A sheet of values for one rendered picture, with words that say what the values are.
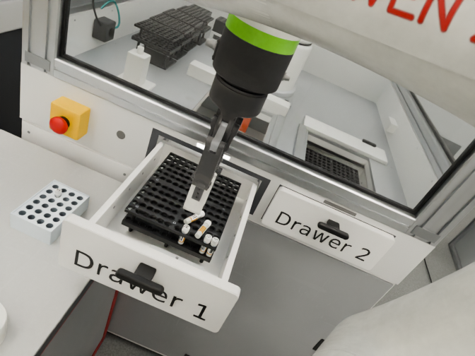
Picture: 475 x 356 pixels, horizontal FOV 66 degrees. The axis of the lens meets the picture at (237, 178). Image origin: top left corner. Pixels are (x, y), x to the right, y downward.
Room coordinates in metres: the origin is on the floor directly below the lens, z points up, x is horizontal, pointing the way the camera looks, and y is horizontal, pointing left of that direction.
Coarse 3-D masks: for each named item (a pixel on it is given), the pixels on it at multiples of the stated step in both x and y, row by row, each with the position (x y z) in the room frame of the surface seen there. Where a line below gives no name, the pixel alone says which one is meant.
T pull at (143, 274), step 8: (144, 264) 0.36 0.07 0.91; (120, 272) 0.33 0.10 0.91; (128, 272) 0.34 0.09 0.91; (136, 272) 0.34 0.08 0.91; (144, 272) 0.35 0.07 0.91; (152, 272) 0.35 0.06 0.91; (128, 280) 0.33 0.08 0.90; (136, 280) 0.33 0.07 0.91; (144, 280) 0.33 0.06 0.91; (144, 288) 0.33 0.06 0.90; (152, 288) 0.33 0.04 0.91; (160, 288) 0.33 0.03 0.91
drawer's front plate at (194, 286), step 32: (64, 224) 0.36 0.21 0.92; (96, 224) 0.38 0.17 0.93; (64, 256) 0.36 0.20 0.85; (96, 256) 0.36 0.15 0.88; (128, 256) 0.36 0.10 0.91; (160, 256) 0.37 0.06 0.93; (128, 288) 0.36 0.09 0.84; (192, 288) 0.37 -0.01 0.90; (224, 288) 0.37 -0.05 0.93; (192, 320) 0.37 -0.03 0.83; (224, 320) 0.37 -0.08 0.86
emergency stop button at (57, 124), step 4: (52, 120) 0.62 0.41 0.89; (56, 120) 0.62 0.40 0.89; (60, 120) 0.63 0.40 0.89; (64, 120) 0.63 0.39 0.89; (52, 124) 0.62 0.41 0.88; (56, 124) 0.62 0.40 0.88; (60, 124) 0.62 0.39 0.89; (64, 124) 0.63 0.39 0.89; (52, 128) 0.62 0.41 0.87; (56, 128) 0.62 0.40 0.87; (60, 128) 0.62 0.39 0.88; (64, 128) 0.63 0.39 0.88; (56, 132) 0.62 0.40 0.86; (60, 132) 0.62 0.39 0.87; (64, 132) 0.63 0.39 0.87
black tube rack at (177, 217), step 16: (176, 160) 0.66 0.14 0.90; (160, 176) 0.59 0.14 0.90; (176, 176) 0.61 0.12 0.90; (224, 176) 0.68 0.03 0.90; (144, 192) 0.55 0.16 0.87; (160, 192) 0.57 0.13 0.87; (176, 192) 0.57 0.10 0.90; (224, 192) 0.63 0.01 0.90; (144, 208) 0.48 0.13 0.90; (160, 208) 0.50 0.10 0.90; (176, 208) 0.52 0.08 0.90; (208, 208) 0.56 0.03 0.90; (224, 208) 0.58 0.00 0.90; (128, 224) 0.46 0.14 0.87; (144, 224) 0.48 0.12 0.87; (192, 224) 0.50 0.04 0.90; (224, 224) 0.53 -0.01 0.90; (160, 240) 0.46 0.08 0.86; (176, 240) 0.47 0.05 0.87; (208, 256) 0.47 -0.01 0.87
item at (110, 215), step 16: (160, 144) 0.70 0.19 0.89; (144, 160) 0.62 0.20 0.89; (160, 160) 0.71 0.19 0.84; (192, 160) 0.72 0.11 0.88; (144, 176) 0.62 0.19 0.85; (240, 176) 0.72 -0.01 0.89; (128, 192) 0.54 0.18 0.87; (240, 192) 0.72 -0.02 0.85; (112, 208) 0.47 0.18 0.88; (128, 208) 0.53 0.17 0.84; (240, 208) 0.68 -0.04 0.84; (112, 224) 0.47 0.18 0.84; (240, 224) 0.56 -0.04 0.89; (144, 240) 0.47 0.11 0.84; (224, 240) 0.56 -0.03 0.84; (192, 256) 0.48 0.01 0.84; (224, 256) 0.52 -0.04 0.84; (208, 272) 0.47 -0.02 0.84; (224, 272) 0.43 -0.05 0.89
